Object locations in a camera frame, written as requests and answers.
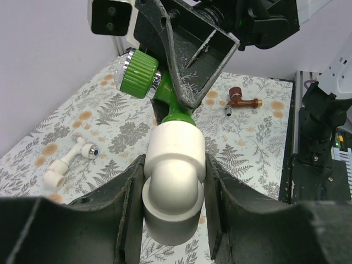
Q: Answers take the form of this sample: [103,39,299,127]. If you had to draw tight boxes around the white slotted cable duct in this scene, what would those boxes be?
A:
[331,147,352,201]

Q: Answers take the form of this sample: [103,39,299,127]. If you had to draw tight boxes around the brown faucet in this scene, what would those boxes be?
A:
[225,86,262,117]

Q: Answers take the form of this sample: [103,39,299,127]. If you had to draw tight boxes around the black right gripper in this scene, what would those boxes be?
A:
[133,0,240,109]

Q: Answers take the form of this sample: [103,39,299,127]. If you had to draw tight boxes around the floral patterned table mat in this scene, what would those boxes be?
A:
[1,61,294,263]

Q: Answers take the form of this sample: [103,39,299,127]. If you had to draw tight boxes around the white PVC elbow fitting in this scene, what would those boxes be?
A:
[142,120,206,246]

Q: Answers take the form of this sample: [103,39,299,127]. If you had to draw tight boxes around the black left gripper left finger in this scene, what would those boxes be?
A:
[1,155,145,263]

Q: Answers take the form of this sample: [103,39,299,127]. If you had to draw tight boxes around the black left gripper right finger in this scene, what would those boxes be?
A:
[205,155,351,263]

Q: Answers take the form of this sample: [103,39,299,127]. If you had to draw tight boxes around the white faucet with elbow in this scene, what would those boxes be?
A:
[43,136,100,189]

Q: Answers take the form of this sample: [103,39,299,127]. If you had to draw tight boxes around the green faucet chrome knob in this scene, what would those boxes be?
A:
[114,48,195,125]

